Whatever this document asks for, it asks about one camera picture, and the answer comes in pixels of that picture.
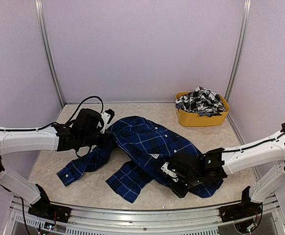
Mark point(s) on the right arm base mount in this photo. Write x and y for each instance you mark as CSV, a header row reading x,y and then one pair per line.
x,y
245,208

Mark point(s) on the blue plaid long sleeve shirt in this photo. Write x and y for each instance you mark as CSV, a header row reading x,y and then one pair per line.
x,y
148,145

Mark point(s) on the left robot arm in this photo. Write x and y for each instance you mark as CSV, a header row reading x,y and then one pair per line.
x,y
88,129

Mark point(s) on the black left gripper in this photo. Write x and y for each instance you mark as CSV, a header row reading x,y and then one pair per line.
x,y
103,144

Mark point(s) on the right aluminium frame post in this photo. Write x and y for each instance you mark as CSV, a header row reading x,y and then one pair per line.
x,y
239,48

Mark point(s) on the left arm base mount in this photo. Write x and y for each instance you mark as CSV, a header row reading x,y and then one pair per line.
x,y
43,208

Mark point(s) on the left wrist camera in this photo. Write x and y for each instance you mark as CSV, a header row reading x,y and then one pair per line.
x,y
105,119

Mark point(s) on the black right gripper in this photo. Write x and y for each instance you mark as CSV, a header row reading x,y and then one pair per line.
x,y
181,192

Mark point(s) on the yellow plastic basket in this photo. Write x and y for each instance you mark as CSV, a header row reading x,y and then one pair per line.
x,y
195,120

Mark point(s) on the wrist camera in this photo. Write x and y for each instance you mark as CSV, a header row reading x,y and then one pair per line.
x,y
105,119
169,173

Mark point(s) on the black white plaid shirt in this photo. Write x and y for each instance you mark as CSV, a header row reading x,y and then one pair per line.
x,y
201,101

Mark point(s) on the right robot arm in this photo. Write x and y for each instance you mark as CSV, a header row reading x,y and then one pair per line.
x,y
217,164

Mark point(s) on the aluminium frame post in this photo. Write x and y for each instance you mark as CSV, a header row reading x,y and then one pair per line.
x,y
47,51
239,48

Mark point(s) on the left aluminium frame post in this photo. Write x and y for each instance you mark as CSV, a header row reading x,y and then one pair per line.
x,y
47,51

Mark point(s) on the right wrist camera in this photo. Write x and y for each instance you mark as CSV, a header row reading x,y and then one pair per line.
x,y
169,173

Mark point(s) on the front aluminium rail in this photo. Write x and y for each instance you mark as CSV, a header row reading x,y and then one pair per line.
x,y
210,220

